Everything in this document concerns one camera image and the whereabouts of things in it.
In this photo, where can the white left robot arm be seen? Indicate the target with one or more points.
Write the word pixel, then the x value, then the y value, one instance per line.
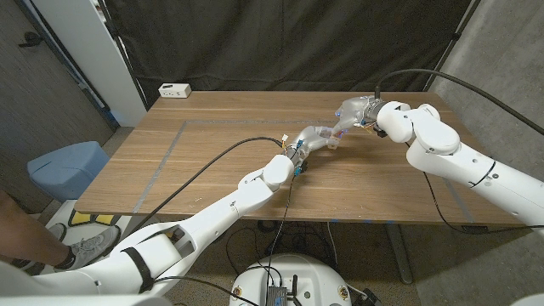
pixel 221 212

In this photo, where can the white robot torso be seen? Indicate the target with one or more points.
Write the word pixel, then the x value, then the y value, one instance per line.
pixel 293 276

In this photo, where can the black backdrop curtain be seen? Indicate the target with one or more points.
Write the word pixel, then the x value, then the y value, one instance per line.
pixel 280 42

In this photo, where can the grey black sneaker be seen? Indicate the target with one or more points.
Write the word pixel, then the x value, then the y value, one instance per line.
pixel 93 246
pixel 38 263

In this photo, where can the grey electronics box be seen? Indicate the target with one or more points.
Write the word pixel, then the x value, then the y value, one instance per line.
pixel 277 296

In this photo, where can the white power strip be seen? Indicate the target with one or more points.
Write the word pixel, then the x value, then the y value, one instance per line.
pixel 174 90

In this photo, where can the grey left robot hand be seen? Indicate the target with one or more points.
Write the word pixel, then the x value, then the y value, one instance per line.
pixel 309 138

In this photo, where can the black floor device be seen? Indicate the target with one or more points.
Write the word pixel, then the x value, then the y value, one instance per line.
pixel 370 298

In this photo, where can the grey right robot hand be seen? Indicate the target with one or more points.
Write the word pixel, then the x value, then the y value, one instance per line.
pixel 357 112

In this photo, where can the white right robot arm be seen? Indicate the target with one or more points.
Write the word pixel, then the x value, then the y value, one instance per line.
pixel 463 153

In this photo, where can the yellow black floor object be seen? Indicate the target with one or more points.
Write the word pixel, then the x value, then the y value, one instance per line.
pixel 81 218

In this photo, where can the grey table leg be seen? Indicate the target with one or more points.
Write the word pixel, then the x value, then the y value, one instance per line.
pixel 399 255

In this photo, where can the person's bare leg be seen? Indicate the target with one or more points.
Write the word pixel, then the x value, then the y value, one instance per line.
pixel 25 238

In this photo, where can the white cabinet panel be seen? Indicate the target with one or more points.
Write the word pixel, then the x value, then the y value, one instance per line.
pixel 98 55

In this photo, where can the blue padded stool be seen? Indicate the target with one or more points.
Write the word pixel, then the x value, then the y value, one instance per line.
pixel 68 168

